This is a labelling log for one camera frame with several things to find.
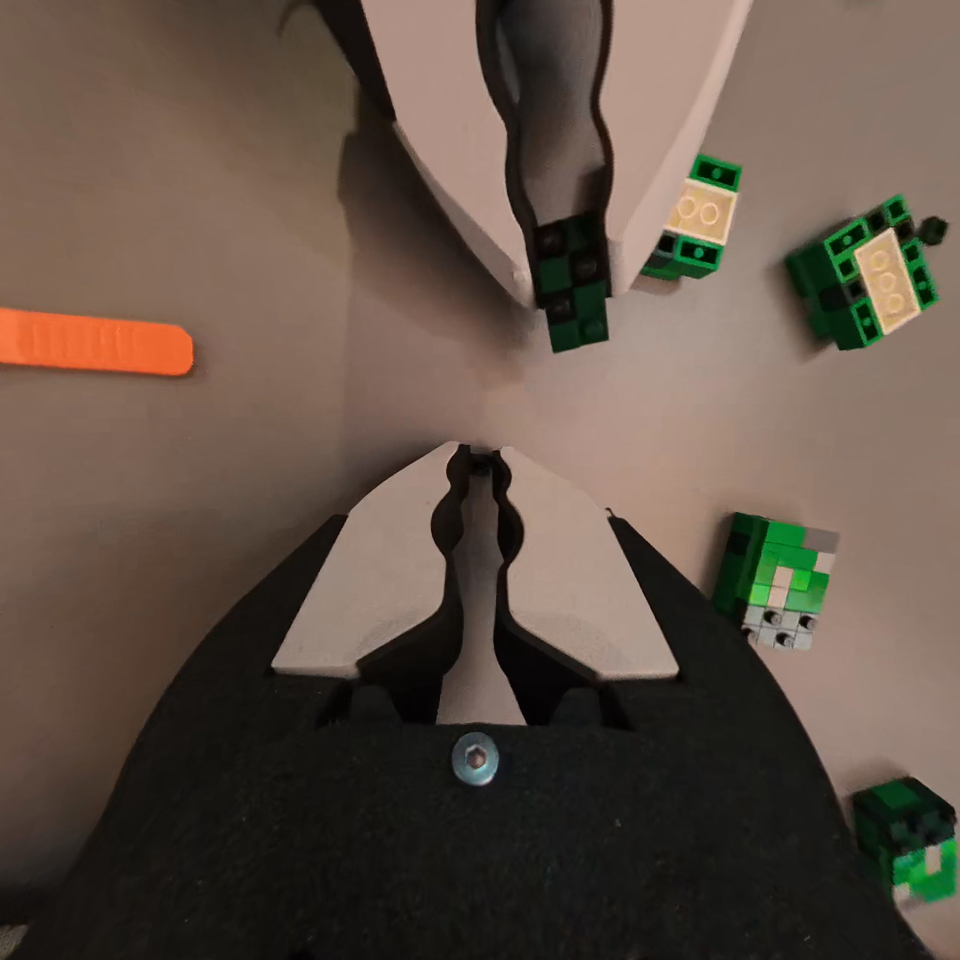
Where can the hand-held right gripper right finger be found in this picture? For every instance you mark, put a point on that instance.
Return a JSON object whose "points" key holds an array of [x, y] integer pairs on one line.
{"points": [[585, 592]]}

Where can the green lego face block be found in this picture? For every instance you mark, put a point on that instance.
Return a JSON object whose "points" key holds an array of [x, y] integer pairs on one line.
{"points": [[862, 285], [697, 217]]}

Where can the scattered small dark lego pieces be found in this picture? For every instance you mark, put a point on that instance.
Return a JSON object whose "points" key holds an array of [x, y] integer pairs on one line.
{"points": [[934, 229]]}

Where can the dark green lego assembly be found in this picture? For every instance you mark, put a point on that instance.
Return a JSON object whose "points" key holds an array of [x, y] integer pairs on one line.
{"points": [[570, 300]]}

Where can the green lego block dark studs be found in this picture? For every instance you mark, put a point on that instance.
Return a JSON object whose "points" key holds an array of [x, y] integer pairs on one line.
{"points": [[772, 577]]}

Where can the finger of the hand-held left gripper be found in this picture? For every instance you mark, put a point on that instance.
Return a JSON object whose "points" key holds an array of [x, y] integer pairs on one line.
{"points": [[442, 112], [660, 90]]}

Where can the dark green lego cube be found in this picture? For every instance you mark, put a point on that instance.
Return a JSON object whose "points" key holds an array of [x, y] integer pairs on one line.
{"points": [[907, 832]]}

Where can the orange brick separator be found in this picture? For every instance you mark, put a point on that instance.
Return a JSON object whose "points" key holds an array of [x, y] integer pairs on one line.
{"points": [[90, 345]]}

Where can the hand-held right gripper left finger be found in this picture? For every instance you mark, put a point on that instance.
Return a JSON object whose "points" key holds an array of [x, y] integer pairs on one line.
{"points": [[375, 592]]}

